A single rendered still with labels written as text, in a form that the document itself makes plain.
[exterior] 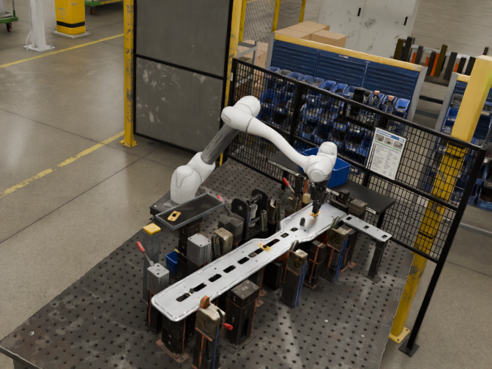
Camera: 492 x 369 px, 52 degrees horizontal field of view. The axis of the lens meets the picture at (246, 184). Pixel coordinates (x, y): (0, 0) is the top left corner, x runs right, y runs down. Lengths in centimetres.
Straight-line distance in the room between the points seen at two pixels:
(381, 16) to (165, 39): 495
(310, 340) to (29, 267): 234
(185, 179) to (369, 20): 672
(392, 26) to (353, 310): 699
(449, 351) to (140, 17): 406
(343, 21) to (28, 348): 801
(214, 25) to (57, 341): 329
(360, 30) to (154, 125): 493
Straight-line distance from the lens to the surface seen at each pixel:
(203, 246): 250
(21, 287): 405
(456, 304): 446
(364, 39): 950
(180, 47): 523
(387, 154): 332
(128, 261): 305
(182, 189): 322
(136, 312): 274
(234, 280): 249
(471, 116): 310
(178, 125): 551
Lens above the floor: 260
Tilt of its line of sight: 29 degrees down
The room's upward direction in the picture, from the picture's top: 7 degrees clockwise
